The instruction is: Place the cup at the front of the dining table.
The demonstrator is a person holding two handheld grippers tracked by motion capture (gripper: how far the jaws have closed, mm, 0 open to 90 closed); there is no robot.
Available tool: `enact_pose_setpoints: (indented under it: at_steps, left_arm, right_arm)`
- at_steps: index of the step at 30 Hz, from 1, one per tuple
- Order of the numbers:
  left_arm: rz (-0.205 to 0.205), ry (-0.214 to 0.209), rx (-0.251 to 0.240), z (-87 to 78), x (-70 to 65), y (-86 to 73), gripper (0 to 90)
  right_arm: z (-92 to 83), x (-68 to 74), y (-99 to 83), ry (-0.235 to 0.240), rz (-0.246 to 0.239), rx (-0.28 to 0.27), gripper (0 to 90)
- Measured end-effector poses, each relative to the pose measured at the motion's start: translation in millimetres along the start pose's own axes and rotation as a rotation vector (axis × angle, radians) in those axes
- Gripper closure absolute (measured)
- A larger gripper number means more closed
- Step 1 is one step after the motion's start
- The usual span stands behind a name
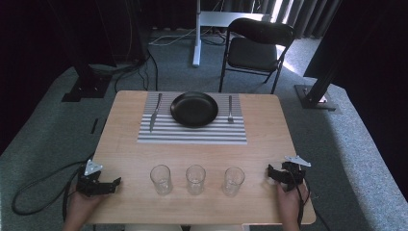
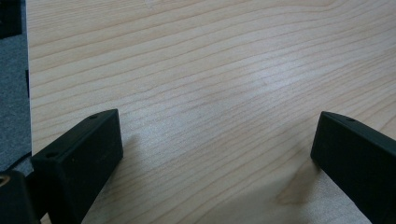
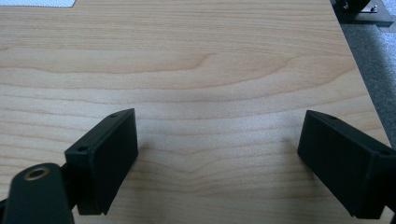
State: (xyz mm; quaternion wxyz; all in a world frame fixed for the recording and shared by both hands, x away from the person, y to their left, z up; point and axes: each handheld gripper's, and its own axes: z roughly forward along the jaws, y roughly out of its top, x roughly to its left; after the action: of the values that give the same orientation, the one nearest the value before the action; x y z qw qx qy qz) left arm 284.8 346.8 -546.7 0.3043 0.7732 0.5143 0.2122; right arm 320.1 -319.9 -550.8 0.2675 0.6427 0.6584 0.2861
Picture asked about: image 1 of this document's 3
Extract silver table knife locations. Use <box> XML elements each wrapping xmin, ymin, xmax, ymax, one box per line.
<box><xmin>148</xmin><ymin>92</ymin><xmax>164</xmax><ymax>134</ymax></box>

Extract white floor cable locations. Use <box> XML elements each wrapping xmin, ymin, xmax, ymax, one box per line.
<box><xmin>148</xmin><ymin>27</ymin><xmax>197</xmax><ymax>47</ymax></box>

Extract white desk frame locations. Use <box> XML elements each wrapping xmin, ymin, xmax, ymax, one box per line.
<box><xmin>191</xmin><ymin>0</ymin><xmax>274</xmax><ymax>68</ymax></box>

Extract grey curtain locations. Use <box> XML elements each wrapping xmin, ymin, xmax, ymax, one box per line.
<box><xmin>220</xmin><ymin>0</ymin><xmax>342</xmax><ymax>40</ymax></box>

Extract black stand with base plate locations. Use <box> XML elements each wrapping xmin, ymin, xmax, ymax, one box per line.
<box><xmin>61</xmin><ymin>0</ymin><xmax>114</xmax><ymax>103</ymax></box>
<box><xmin>293</xmin><ymin>0</ymin><xmax>386</xmax><ymax>112</ymax></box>

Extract grey striped placemat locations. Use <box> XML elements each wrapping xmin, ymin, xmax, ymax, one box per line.
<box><xmin>137</xmin><ymin>91</ymin><xmax>248</xmax><ymax>145</ymax></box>

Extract black folding chair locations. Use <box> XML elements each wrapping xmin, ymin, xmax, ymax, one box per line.
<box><xmin>218</xmin><ymin>17</ymin><xmax>296</xmax><ymax>95</ymax></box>

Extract clear drinking glass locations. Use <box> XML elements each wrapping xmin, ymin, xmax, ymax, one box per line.
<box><xmin>185</xmin><ymin>164</ymin><xmax>207</xmax><ymax>196</ymax></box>
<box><xmin>222</xmin><ymin>166</ymin><xmax>246</xmax><ymax>198</ymax></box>
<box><xmin>149</xmin><ymin>164</ymin><xmax>173</xmax><ymax>196</ymax></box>

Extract silver fork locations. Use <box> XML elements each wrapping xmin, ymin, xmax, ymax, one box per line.
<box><xmin>227</xmin><ymin>94</ymin><xmax>235</xmax><ymax>124</ymax></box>

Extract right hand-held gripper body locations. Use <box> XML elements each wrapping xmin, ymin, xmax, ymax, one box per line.
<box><xmin>281</xmin><ymin>155</ymin><xmax>313</xmax><ymax>193</ymax></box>

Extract black round plate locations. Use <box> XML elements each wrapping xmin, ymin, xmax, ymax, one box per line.
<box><xmin>169</xmin><ymin>90</ymin><xmax>219</xmax><ymax>128</ymax></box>

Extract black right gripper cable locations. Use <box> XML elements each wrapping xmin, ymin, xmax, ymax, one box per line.
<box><xmin>288</xmin><ymin>170</ymin><xmax>332</xmax><ymax>231</ymax></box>

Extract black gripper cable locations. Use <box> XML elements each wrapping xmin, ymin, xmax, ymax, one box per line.
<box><xmin>11</xmin><ymin>153</ymin><xmax>95</xmax><ymax>222</ymax></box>
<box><xmin>288</xmin><ymin>170</ymin><xmax>332</xmax><ymax>231</ymax></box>

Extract small black floor strip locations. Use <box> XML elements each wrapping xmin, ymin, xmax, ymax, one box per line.
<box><xmin>89</xmin><ymin>117</ymin><xmax>100</xmax><ymax>136</ymax></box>

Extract person's right hand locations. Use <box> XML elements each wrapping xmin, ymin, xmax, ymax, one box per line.
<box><xmin>275</xmin><ymin>182</ymin><xmax>311</xmax><ymax>223</ymax></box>

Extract person's left hand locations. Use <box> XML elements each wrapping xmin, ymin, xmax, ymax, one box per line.
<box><xmin>67</xmin><ymin>184</ymin><xmax>110</xmax><ymax>224</ymax></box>

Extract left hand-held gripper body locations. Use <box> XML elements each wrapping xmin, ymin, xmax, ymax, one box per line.
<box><xmin>75</xmin><ymin>159</ymin><xmax>108</xmax><ymax>197</ymax></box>

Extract black floor cables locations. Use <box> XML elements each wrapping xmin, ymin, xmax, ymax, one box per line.
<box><xmin>95</xmin><ymin>44</ymin><xmax>160</xmax><ymax>94</ymax></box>

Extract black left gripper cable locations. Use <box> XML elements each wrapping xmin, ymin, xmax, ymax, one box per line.
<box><xmin>11</xmin><ymin>153</ymin><xmax>95</xmax><ymax>222</ymax></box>

